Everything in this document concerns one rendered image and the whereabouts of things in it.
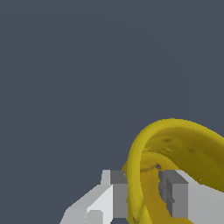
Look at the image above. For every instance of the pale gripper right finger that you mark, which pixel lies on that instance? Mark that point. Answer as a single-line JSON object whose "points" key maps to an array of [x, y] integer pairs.
{"points": [[192, 201]]}

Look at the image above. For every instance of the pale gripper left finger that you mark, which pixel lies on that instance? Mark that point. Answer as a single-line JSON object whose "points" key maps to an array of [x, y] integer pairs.
{"points": [[102, 201]]}

